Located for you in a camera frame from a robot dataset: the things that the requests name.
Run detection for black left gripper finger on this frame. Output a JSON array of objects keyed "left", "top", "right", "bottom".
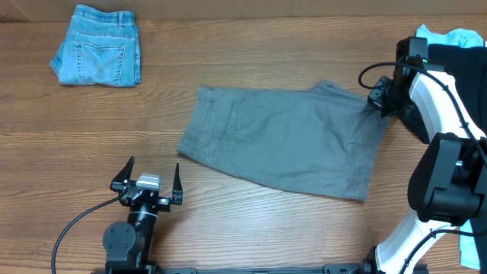
[
  {"left": 112, "top": 156, "right": 135, "bottom": 183},
  {"left": 172, "top": 164, "right": 183, "bottom": 194}
]

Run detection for grey shorts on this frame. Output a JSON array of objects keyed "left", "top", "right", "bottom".
[{"left": 177, "top": 81, "right": 389, "bottom": 201}]

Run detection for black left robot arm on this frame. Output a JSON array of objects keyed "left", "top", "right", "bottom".
[{"left": 103, "top": 157, "right": 183, "bottom": 274}]

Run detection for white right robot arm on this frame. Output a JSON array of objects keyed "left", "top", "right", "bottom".
[{"left": 352, "top": 37, "right": 486, "bottom": 273}]

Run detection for black t-shirt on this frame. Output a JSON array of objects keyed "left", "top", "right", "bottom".
[{"left": 393, "top": 37, "right": 486, "bottom": 144}]

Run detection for light blue garment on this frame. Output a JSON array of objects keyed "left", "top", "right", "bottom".
[{"left": 415, "top": 24, "right": 485, "bottom": 48}]

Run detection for folded blue jeans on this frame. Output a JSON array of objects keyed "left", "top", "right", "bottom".
[{"left": 50, "top": 4, "right": 142, "bottom": 88}]

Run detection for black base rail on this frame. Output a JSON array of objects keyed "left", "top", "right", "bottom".
[{"left": 158, "top": 263, "right": 377, "bottom": 274}]

